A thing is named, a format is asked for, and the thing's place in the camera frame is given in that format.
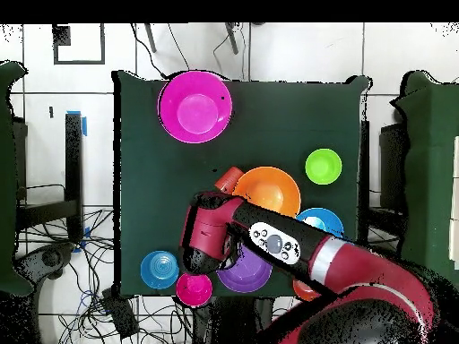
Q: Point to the orange-red plastic cup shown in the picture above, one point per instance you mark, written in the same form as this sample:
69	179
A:
227	179

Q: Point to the large orange bowl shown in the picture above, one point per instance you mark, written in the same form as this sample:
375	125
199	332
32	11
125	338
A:
269	186

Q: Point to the large pink bowl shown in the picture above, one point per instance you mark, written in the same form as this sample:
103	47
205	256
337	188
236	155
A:
195	107

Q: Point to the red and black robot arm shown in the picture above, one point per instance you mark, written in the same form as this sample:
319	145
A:
358	265

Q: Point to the dark green tablecloth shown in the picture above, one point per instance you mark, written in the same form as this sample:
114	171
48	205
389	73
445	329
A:
269	114

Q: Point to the purple bowl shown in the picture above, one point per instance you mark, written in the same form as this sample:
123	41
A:
251	276

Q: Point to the small green bowl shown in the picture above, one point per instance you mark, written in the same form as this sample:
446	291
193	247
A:
323	166

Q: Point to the large blue bowl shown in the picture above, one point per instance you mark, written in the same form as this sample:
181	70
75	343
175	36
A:
330	222

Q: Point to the small crimson bowl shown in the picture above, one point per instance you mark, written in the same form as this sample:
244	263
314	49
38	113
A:
193	290

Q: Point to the small blue bowl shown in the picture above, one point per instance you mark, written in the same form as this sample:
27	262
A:
159	270

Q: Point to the small orange bowl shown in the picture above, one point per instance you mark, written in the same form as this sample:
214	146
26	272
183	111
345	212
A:
303	290

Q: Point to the black metal stand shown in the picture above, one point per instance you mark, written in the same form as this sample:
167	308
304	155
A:
391	161
73	161

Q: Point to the blue floor tape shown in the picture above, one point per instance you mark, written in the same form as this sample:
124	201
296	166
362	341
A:
84	125

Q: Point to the black power strip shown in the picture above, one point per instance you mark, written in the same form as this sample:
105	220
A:
122	315

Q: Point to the green cloth side table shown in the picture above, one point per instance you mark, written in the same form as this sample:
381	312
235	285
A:
430	179
7	179

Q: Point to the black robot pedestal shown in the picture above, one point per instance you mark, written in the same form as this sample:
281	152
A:
233	322

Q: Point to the black square floor frame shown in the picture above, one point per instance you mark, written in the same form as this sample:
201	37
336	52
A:
79	62

